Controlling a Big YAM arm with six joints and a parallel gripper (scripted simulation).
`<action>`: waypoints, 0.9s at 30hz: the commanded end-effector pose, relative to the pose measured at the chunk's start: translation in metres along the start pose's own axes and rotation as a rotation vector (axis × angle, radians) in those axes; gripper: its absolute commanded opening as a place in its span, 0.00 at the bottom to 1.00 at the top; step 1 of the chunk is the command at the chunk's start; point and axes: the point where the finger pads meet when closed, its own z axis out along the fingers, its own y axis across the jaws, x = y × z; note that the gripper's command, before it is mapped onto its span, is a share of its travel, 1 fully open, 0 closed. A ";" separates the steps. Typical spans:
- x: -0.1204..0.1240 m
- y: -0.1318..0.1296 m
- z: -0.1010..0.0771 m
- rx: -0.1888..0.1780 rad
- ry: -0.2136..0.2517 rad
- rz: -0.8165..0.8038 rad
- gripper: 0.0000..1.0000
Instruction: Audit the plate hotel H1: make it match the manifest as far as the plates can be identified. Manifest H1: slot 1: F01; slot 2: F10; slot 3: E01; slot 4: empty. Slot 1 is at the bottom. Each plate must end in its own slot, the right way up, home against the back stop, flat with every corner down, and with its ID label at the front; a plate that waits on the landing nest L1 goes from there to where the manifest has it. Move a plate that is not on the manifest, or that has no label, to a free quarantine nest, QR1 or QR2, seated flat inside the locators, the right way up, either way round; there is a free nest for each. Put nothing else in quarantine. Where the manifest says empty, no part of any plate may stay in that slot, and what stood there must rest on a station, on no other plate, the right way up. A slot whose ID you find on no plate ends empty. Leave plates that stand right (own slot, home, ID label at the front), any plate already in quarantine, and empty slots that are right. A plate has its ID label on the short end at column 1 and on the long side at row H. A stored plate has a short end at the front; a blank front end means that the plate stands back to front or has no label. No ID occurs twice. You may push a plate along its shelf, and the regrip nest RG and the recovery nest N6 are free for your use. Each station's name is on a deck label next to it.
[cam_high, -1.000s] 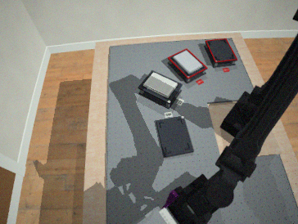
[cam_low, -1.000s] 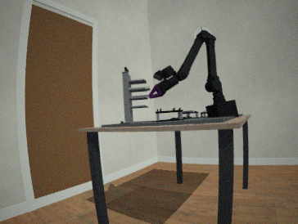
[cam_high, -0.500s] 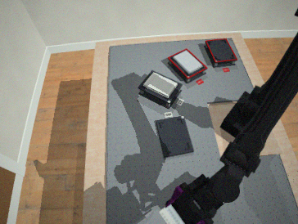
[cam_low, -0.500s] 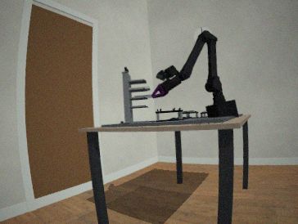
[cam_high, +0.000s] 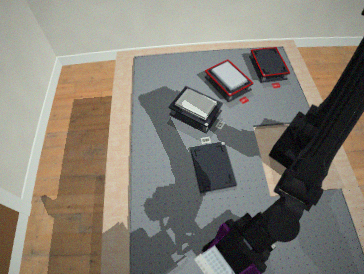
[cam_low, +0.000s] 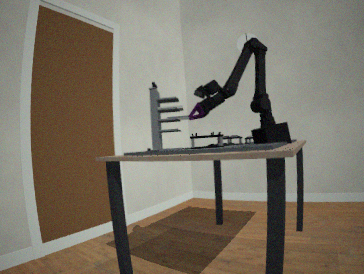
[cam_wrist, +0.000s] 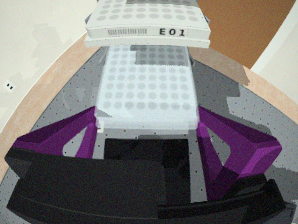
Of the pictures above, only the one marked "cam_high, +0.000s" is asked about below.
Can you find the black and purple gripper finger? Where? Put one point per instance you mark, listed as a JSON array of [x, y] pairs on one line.
[[252, 269], [222, 232]]

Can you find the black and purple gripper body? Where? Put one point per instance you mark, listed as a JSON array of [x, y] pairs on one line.
[[257, 258]]

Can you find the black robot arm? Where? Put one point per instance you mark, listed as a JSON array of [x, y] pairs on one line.
[[312, 163]]

